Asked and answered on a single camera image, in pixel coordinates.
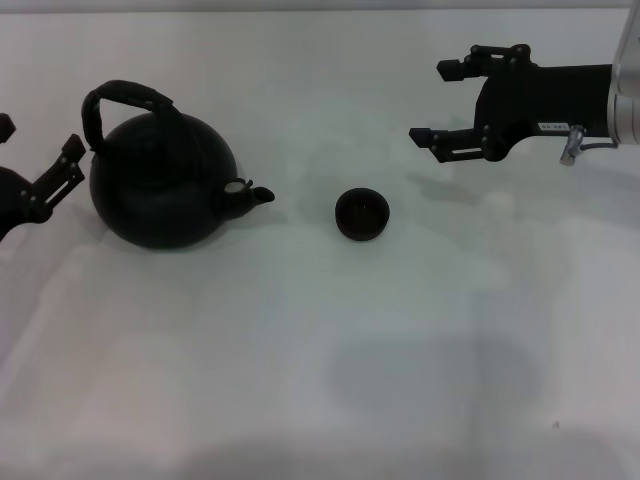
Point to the black round teapot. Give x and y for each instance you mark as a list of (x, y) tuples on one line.
[(160, 190)]

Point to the small black teacup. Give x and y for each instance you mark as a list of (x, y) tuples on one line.
[(362, 214)]

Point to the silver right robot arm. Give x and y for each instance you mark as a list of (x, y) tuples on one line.
[(627, 100)]

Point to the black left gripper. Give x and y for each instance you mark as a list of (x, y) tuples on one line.
[(10, 200)]

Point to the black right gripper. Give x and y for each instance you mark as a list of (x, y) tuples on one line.
[(550, 100)]

